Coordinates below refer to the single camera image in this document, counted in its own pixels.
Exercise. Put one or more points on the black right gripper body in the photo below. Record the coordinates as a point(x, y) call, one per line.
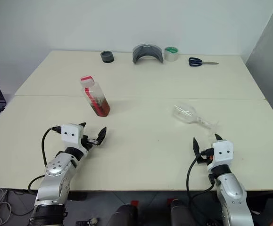
point(203, 160)

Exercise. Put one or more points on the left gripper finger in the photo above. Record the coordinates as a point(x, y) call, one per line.
point(82, 125)
point(102, 136)

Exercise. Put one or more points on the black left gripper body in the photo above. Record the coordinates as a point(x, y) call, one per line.
point(85, 141)

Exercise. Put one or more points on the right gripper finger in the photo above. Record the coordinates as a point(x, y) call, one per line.
point(218, 138)
point(196, 148)

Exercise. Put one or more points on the clear plastic wine glass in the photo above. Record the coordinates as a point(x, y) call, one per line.
point(185, 113)

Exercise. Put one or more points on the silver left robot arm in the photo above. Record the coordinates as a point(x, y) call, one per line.
point(56, 174)

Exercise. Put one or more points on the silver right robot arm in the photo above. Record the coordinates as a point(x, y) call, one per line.
point(233, 190)

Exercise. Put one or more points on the plastic bottle with red contents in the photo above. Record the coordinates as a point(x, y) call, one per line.
point(98, 103)

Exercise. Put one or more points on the dark rounded shape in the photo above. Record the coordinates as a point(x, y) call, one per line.
point(182, 213)
point(124, 215)

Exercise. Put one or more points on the dark grey tape roll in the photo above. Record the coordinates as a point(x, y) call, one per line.
point(107, 57)

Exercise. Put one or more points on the grey curved plastic sheet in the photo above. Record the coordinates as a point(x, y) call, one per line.
point(136, 55)

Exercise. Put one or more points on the silver tape roll green core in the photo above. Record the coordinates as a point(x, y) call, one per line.
point(171, 55)

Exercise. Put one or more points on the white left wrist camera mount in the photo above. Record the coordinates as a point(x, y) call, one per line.
point(70, 133)

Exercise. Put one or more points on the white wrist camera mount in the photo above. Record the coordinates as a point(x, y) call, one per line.
point(70, 133)
point(222, 153)

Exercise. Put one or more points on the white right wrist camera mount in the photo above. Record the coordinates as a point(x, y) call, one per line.
point(222, 153)

